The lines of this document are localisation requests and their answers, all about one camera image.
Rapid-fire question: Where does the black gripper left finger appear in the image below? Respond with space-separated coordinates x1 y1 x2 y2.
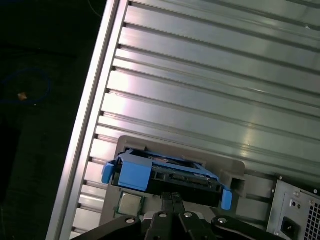
81 191 174 240

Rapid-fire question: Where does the grey power supply unit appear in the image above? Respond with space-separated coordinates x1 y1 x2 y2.
279 191 320 240

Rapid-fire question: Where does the hard disk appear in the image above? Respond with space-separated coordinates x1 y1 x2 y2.
101 147 233 211

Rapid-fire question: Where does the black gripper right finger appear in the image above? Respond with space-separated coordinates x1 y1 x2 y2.
172 191 273 240

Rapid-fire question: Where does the black PC case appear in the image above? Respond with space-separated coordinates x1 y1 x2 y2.
266 172 320 240

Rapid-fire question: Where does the silver CPU chip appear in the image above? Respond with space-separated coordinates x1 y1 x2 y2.
114 191 147 216

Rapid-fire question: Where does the grey parts rack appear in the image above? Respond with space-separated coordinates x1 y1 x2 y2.
99 135 277 240

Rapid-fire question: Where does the blue floor cable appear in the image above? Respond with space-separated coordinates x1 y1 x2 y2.
1 69 52 105

